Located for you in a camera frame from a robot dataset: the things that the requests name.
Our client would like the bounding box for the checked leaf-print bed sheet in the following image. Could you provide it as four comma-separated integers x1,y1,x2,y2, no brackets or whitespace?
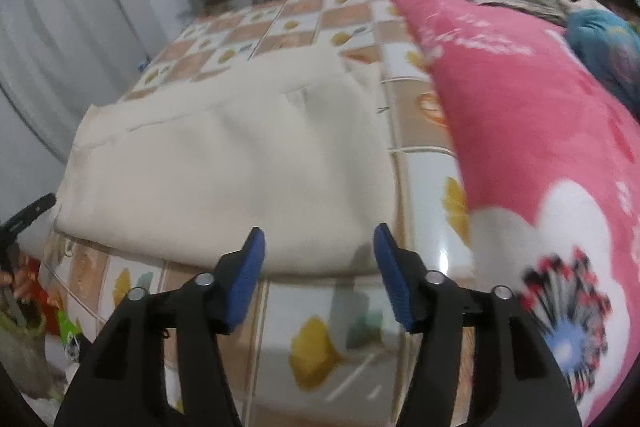
37,0,481,427

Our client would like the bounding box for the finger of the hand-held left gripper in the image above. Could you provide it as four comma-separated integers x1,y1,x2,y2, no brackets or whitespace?
0,193,57,240

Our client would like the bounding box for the pink flower-print blanket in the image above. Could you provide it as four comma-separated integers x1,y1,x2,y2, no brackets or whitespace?
370,0,640,423

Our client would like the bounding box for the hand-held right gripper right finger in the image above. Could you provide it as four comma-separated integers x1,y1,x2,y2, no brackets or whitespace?
372,222,583,427

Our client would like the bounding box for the person's left hand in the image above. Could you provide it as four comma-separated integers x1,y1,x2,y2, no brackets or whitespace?
0,257,40,308

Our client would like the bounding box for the cream hooded jacket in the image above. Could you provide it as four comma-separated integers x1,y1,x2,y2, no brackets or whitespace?
52,44,401,278

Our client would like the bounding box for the white curtain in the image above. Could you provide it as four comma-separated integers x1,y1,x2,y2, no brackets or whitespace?
0,0,171,228

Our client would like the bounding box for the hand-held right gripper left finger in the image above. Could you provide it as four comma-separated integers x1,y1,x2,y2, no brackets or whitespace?
52,227,266,427

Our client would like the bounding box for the blue bundled cloth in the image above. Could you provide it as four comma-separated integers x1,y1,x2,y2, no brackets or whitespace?
565,9,640,118

